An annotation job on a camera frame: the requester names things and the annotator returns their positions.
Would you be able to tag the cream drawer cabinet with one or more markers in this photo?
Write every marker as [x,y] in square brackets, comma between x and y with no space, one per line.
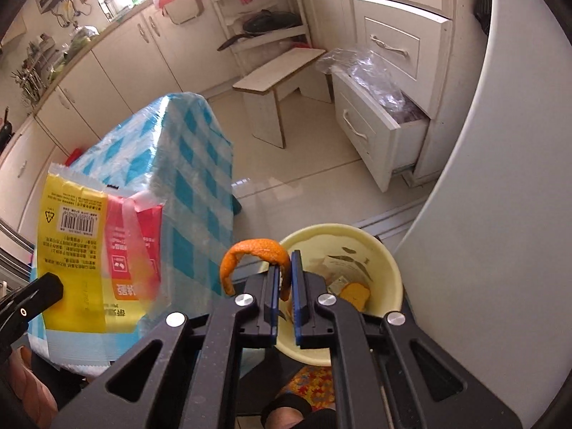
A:
[402,13]

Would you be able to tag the red waste basket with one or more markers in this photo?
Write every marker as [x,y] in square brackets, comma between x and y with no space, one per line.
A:
[76,157]

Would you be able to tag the open cream drawer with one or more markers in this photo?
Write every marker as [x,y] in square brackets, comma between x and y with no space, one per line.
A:
[366,134]

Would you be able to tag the bag of green vegetables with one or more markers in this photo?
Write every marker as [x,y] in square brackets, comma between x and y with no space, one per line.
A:
[78,38]

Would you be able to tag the yellow plastic basin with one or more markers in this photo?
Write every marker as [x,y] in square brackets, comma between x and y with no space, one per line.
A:
[388,277]

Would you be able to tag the low wooden stool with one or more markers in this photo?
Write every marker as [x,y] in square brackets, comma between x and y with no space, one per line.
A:
[272,71]

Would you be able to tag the kitchen utensil rack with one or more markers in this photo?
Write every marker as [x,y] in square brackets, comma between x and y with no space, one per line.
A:
[31,71]

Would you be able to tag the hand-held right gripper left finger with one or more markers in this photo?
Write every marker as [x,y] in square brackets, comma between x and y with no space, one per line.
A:
[270,304]

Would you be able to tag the white storage rack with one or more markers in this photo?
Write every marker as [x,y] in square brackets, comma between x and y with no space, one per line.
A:
[304,13]

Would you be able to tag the person's leg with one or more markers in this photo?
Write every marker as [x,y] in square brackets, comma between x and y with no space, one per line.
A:
[286,418]

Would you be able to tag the black frying pan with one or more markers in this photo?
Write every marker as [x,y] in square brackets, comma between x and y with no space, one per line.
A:
[272,21]

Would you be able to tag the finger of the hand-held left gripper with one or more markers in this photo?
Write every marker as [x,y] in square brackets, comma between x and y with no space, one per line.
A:
[42,290]

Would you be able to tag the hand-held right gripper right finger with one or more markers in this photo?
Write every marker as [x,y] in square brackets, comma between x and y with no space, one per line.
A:
[298,304]

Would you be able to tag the colourful floor mat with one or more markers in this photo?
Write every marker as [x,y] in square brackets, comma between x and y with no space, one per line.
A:
[313,380]

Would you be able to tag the person's left hand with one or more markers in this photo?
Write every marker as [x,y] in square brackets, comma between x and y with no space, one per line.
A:
[31,380]

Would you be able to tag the clear plastic bags pile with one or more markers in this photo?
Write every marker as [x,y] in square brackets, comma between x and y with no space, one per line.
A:
[375,76]

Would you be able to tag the curved orange peel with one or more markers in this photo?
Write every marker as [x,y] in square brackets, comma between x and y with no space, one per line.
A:
[250,250]

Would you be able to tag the white door panel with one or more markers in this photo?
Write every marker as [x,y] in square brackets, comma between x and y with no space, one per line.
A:
[500,187]

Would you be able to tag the blue checked plastic tablecloth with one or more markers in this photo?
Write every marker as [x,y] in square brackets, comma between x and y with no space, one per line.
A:
[192,165]

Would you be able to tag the black wok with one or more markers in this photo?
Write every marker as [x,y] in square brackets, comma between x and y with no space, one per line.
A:
[5,129]

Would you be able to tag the cream base cabinets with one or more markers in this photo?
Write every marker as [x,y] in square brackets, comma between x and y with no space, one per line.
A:
[111,80]

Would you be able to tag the red and yellow packet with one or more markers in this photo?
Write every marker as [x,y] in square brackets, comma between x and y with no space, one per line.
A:
[76,254]

